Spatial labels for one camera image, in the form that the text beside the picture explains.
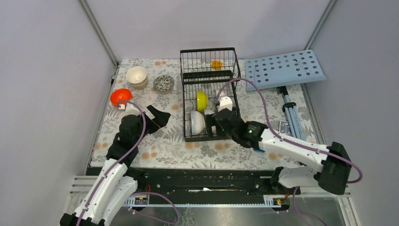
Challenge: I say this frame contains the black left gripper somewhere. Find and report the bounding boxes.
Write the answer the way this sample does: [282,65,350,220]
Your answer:
[134,105,170,145]

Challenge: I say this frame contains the white bowl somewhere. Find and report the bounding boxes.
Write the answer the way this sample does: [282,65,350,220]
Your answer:
[204,109,215,116]
[190,111,206,136]

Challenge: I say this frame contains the pink patterned bowl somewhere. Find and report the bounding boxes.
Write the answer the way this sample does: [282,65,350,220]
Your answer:
[153,75,175,92]

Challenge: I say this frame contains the plain beige bowl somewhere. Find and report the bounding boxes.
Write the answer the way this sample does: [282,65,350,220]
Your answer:
[130,78,149,89]

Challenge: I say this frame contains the orange bowl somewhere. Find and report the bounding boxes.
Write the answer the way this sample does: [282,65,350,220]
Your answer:
[110,88,133,107]

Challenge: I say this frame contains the black wire dish rack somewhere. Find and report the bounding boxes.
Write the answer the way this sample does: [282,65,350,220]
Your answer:
[180,47,241,142]

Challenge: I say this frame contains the beige patterned bowl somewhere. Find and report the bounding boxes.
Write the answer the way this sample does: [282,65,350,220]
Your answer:
[126,66,147,84]

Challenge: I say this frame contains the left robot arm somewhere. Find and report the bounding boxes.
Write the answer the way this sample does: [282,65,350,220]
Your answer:
[60,105,171,226]

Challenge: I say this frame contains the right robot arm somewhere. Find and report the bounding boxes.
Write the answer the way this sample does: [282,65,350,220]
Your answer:
[205,109,352,195]

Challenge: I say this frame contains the yellow-green bowl in rack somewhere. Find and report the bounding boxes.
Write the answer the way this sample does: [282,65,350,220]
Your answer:
[196,91,208,112]

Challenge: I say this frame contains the floral table mat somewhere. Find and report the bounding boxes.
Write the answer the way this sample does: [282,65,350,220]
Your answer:
[90,59,317,170]

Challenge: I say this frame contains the blue card deck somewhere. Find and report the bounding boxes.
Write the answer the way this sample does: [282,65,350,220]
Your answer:
[279,121,292,136]

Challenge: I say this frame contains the yellow toy block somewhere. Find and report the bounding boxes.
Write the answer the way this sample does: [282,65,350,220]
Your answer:
[211,61,223,70]

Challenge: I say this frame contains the blue tripod legs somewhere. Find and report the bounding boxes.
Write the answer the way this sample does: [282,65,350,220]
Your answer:
[278,86,306,141]

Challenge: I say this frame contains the blue perforated stand tray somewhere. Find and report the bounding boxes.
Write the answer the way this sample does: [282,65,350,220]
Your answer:
[245,49,327,89]

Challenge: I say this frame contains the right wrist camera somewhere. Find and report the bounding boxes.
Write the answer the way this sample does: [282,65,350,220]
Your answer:
[218,96,233,112]

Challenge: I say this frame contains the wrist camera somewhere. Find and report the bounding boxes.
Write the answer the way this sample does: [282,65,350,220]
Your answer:
[218,96,233,112]
[118,103,141,116]

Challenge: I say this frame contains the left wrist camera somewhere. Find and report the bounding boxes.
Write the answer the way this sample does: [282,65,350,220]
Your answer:
[118,103,141,116]

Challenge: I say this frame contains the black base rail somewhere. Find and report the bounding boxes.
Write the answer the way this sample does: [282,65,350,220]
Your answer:
[127,167,300,205]

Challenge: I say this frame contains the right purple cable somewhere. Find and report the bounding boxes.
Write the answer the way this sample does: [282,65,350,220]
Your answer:
[215,78,364,184]

